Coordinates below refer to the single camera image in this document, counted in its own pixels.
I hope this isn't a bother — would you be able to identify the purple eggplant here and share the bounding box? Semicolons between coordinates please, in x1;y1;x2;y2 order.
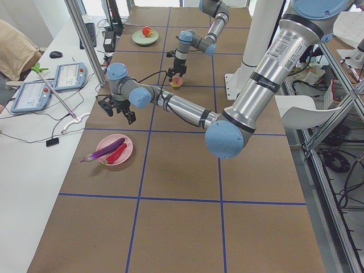
81;138;125;162

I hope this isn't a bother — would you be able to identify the small black puck device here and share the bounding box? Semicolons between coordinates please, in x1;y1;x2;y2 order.
45;137;59;147

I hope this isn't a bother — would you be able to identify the white camera stand column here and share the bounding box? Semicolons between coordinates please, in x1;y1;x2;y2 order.
225;0;286;101

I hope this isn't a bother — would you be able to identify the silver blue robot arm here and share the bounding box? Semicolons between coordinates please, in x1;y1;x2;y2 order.
107;1;352;158
167;0;230;82

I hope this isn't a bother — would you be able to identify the pink plate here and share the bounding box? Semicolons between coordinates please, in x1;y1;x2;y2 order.
96;134;134;166

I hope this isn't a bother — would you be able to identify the red chili pepper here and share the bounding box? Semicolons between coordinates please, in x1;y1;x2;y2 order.
103;143;127;165

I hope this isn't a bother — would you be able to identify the cardboard box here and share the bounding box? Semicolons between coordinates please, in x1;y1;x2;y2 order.
304;66;325;84

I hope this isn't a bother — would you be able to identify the red pomegranate fruit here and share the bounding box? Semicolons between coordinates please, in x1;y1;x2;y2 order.
142;26;153;38

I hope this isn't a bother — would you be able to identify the far blue teach pendant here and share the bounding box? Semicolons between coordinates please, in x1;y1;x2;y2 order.
53;63;87;91

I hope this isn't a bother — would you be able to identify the blue teach pendant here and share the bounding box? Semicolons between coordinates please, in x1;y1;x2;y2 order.
11;81;51;114
53;63;87;91

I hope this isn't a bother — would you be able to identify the white plastic chair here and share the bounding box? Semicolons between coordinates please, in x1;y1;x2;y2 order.
275;95;341;129

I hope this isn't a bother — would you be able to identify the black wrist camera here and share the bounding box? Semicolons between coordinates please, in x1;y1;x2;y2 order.
166;50;176;58
96;94;114;117

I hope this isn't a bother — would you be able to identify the near blue teach pendant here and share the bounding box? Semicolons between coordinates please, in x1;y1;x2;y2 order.
11;81;51;114

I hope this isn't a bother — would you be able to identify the black keyboard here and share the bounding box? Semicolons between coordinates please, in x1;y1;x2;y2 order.
84;22;97;48

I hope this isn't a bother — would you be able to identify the white plastic basket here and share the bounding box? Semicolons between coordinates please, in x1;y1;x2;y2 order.
324;78;347;109

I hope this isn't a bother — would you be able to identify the person in beige shirt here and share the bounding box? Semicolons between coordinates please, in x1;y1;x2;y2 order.
0;19;42;113

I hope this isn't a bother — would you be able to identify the peach fruit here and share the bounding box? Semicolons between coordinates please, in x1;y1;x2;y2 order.
170;76;183;88

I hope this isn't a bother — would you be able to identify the aluminium frame post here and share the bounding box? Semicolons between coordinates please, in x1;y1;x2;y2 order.
64;0;106;87

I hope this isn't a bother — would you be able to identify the green plate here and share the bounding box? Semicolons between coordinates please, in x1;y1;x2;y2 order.
131;30;159;46

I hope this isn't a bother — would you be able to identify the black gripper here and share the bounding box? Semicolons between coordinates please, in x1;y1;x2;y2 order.
167;58;187;82
113;100;136;125

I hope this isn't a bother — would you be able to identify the green handled reacher stick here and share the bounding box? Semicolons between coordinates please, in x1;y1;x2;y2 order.
31;62;90;134

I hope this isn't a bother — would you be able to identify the black power adapter box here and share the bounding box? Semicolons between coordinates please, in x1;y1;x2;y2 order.
103;31;116;53

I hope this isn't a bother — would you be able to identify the black computer mouse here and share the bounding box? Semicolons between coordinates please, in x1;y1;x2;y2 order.
49;51;63;59

